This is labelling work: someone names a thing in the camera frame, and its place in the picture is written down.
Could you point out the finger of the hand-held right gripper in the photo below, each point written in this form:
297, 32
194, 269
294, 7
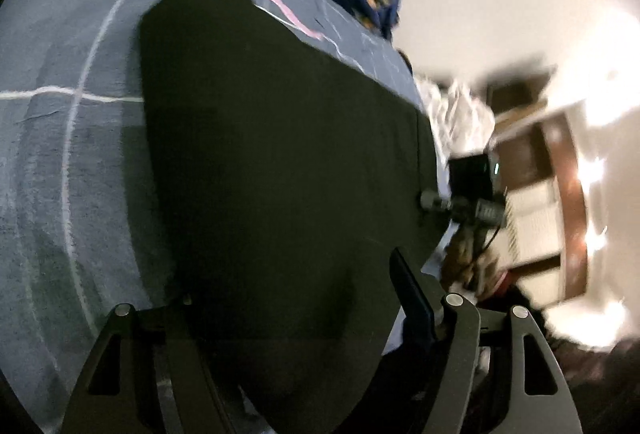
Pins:
434, 200

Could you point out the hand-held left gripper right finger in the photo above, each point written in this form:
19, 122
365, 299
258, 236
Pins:
412, 299

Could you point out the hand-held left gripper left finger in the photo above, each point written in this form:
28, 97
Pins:
172, 339

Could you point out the black pants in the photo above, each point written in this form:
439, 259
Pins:
275, 164

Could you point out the white patterned quilt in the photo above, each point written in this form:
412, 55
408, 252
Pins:
455, 114

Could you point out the blue checked bedsheet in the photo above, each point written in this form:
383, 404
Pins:
50, 164

